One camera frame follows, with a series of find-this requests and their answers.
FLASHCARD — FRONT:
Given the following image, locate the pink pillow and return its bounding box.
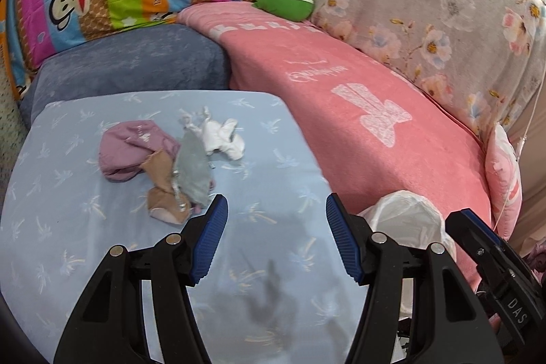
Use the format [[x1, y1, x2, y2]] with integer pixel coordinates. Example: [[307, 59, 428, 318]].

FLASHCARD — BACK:
[[484, 123, 523, 239]]

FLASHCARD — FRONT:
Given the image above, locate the white crumpled cloth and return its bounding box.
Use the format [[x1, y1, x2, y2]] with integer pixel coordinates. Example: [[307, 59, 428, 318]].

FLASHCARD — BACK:
[[178, 106, 246, 161]]

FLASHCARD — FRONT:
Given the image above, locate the mauve cloth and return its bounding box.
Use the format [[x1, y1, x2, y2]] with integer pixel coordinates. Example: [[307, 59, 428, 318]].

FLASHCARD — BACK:
[[100, 121, 182, 182]]

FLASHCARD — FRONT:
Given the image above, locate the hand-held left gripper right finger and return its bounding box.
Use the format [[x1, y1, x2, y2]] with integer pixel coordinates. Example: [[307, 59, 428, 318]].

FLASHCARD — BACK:
[[325, 193, 504, 364]]

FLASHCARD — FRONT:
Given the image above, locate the pink blanket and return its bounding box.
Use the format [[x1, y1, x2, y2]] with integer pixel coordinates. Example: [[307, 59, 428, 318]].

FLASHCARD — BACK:
[[177, 1, 495, 292]]

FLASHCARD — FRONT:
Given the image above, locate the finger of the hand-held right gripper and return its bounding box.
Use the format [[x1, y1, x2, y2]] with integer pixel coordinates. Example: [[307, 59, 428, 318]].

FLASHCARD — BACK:
[[445, 208, 520, 276]]

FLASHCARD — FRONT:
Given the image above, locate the purple cloth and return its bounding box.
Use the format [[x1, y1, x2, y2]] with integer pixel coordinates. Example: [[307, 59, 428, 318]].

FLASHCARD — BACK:
[[522, 238, 546, 275]]

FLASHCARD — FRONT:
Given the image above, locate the blue grey cushion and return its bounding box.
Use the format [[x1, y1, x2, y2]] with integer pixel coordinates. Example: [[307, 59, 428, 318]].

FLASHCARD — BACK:
[[19, 24, 233, 130]]

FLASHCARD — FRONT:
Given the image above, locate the silver metal clip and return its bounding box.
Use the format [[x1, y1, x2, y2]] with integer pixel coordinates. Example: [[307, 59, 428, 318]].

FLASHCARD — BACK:
[[171, 165, 190, 215]]

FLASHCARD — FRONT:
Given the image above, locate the bin with white bag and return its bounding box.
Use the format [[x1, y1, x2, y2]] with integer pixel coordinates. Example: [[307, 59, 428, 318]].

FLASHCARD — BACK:
[[356, 190, 457, 339]]

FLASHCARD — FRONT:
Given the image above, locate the tan cloth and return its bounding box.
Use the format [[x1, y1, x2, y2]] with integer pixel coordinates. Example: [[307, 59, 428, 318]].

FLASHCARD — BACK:
[[141, 148, 188, 225]]

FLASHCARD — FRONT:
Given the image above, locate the grey cloth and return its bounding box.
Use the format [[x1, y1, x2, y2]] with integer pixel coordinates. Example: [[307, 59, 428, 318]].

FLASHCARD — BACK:
[[174, 129, 216, 206]]

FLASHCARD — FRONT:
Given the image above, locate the light blue palm print tablecloth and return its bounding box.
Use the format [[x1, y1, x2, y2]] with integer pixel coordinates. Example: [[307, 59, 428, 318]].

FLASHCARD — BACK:
[[0, 90, 372, 364]]

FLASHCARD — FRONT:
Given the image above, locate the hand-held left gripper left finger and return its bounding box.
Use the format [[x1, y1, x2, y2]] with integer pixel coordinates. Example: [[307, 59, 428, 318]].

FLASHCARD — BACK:
[[53, 193, 229, 364]]

